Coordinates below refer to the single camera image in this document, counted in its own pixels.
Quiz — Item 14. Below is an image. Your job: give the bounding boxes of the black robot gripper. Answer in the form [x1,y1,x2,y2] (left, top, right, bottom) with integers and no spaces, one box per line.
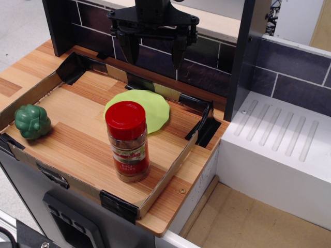
[107,1,199,69]

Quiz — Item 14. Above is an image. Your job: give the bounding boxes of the red-capped basil spice bottle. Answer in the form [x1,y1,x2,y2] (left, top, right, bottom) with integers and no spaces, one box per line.
[105,101,150,182]

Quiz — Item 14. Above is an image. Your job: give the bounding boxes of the cardboard fence with black tape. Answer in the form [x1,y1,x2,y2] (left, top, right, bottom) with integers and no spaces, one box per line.
[1,51,225,236]

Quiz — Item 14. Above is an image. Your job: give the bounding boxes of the light green plate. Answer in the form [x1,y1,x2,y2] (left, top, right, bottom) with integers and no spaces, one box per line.
[103,89,170,134]

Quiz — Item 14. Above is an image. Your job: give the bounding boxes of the green toy bell pepper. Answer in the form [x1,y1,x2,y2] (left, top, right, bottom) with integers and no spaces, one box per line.
[14,104,51,140]

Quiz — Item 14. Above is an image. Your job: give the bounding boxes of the white toy sink drainboard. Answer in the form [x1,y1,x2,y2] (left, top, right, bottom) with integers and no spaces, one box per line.
[216,92,330,229]

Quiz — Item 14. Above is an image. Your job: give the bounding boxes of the black oven control panel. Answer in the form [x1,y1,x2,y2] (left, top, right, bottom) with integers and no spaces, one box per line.
[43,193,104,247]

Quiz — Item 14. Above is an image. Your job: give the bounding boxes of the black device with screw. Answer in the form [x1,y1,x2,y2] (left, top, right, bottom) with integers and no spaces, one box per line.
[16,220,58,248]

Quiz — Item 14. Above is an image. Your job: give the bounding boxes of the dark grey left post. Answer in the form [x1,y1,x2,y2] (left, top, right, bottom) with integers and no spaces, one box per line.
[42,0,76,57]

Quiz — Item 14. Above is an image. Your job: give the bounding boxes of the dark grey vertical post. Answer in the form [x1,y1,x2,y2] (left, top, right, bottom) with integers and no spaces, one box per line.
[224,0,271,122]

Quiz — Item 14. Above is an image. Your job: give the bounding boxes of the tangled black white cables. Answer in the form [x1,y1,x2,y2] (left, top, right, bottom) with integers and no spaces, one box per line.
[264,0,281,37]

